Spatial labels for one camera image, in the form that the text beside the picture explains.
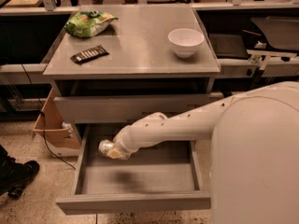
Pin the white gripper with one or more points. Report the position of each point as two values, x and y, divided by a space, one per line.
122 144

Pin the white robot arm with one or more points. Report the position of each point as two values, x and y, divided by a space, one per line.
254 170

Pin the grey top drawer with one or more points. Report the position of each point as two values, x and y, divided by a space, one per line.
127 108

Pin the open grey middle drawer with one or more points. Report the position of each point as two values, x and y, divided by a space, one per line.
162 178

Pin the grey drawer cabinet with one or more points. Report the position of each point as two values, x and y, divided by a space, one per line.
139 60

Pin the cardboard box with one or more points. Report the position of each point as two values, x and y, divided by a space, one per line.
59 135

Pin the dark brown snack bar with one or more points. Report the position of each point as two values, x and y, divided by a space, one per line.
89 55

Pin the black shoe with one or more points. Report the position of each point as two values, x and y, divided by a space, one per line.
14 177

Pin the white ceramic bowl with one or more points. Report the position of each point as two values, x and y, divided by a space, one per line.
185 42

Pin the green chip bag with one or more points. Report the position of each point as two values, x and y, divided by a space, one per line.
87 24

